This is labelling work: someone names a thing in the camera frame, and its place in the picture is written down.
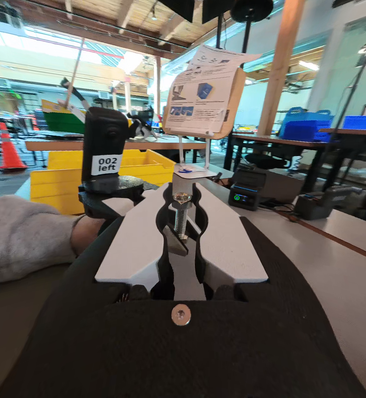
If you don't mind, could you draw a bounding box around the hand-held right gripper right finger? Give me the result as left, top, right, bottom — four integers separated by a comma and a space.
193, 182, 269, 292

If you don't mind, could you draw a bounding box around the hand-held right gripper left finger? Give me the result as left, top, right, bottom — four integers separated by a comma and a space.
95, 182, 172, 289

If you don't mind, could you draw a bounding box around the silver threaded bolt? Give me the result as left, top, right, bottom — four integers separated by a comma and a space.
174, 208, 190, 242

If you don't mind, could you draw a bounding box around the silver hex nut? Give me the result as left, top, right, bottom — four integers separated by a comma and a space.
170, 192, 193, 211

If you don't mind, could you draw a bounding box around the person's left forearm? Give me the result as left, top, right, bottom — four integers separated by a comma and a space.
0, 195, 79, 285

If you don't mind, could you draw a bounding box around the person's left hand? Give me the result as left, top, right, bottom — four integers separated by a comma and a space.
70, 214, 107, 257

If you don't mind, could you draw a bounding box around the black and white gripper tool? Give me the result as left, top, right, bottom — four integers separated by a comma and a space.
126, 107, 159, 141

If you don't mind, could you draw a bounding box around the green and yellow bin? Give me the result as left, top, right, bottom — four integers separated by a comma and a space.
41, 99, 88, 134

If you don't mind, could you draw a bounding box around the long wooden table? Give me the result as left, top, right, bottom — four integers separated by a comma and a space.
25, 136, 207, 170

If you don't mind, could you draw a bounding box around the black label printer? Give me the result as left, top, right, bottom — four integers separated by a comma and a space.
228, 169, 268, 207

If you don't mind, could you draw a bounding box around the clear board stand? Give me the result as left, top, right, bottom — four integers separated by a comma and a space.
173, 137, 218, 180

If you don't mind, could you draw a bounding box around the yellow plastic bin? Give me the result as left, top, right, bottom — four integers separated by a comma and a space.
30, 149, 176, 216

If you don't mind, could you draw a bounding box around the orange traffic cone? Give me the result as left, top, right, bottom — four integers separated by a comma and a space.
0, 122, 28, 170

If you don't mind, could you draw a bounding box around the black battery charger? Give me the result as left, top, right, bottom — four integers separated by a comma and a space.
295, 186, 355, 221

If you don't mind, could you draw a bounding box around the wooden instruction board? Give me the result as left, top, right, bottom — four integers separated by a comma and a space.
161, 44, 263, 140

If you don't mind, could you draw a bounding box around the wooden work table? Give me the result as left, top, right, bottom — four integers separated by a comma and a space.
225, 127, 366, 195

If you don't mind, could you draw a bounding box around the blue plastic crate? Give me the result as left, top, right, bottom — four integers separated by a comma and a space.
279, 107, 335, 142
343, 115, 366, 131

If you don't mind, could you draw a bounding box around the black overhead stand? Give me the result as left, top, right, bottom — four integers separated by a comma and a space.
157, 0, 274, 55

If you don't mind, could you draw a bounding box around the black cable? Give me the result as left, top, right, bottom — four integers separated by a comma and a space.
258, 204, 299, 224

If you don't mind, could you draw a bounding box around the light wooden post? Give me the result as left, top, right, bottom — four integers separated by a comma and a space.
258, 0, 306, 136

